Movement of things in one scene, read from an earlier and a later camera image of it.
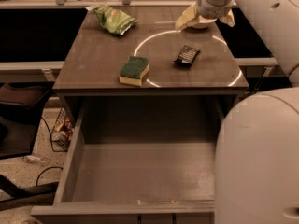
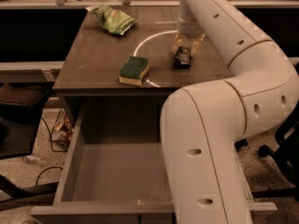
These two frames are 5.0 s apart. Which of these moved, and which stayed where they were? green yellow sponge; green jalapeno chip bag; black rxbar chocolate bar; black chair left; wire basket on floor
Moved: black rxbar chocolate bar
Stayed: black chair left; green yellow sponge; green jalapeno chip bag; wire basket on floor
